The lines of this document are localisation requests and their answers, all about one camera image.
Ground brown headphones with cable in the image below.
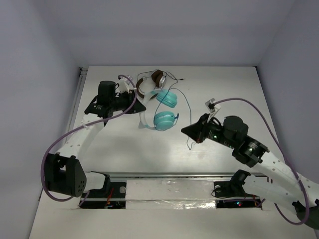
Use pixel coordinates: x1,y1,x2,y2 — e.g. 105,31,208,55
135,69,185,101

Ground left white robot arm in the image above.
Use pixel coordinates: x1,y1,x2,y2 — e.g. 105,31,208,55
40,75,146,202

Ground teal headphones with cable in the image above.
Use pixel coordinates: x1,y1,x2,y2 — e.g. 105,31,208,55
139,87,192,131

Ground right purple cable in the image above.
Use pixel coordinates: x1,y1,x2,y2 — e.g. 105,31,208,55
215,98,311,226

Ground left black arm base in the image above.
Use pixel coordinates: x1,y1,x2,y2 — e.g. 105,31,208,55
79,174,127,210

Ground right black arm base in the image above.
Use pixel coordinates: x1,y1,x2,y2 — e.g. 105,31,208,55
211,170,264,209

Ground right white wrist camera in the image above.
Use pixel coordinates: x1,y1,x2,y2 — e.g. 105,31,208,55
205,98,221,117

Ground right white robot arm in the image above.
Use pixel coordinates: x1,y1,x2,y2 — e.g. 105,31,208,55
181,114,319,230

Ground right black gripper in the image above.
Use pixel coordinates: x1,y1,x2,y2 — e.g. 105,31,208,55
181,114,236,149

